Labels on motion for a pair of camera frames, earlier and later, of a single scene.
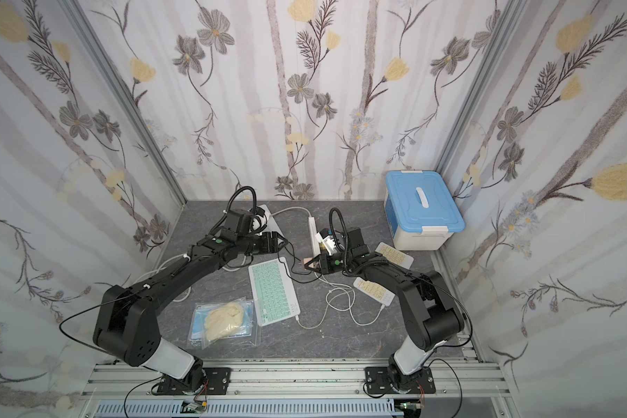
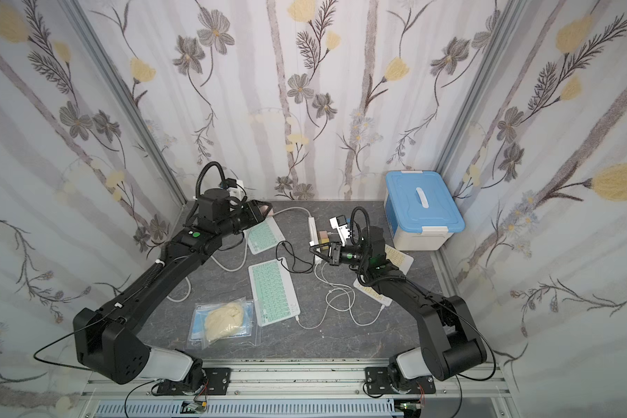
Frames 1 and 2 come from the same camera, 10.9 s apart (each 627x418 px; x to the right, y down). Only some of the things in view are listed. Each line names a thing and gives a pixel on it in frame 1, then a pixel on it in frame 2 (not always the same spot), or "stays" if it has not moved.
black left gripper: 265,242 to 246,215
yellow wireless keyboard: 380,293 stays
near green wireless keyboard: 273,291 stays
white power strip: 313,232 stays
